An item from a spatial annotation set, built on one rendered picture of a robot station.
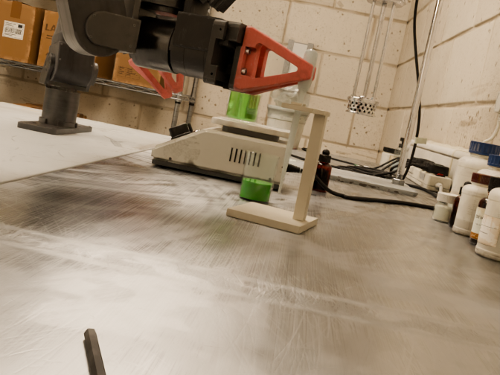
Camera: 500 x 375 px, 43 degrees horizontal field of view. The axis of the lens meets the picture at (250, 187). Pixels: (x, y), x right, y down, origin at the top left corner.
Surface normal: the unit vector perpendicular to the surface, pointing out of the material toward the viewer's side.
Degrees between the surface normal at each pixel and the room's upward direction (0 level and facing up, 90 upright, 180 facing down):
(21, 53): 89
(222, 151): 90
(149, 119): 90
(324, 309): 0
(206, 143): 90
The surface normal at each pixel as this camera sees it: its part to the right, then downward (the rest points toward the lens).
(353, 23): -0.08, 0.11
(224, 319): 0.19, -0.97
